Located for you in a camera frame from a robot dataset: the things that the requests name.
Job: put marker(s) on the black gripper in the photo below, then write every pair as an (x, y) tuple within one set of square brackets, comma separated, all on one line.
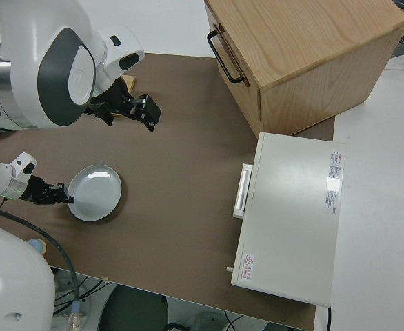
[(114, 101), (38, 189)]

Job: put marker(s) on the gray round plate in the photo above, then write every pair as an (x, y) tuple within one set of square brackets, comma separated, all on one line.
[(97, 193)]

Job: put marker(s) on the blue bell wooden base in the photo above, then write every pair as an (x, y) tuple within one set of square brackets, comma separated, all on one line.
[(37, 245)]

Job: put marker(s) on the brown table mat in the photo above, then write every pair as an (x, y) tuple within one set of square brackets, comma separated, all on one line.
[(181, 172)]

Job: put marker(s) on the white toaster oven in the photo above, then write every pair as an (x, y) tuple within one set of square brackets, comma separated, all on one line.
[(291, 213)]

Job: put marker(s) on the wooden cabinet box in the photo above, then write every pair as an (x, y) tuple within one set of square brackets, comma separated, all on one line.
[(309, 51)]

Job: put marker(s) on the gray white robot pedestal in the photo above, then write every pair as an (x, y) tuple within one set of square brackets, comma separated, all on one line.
[(133, 310)]

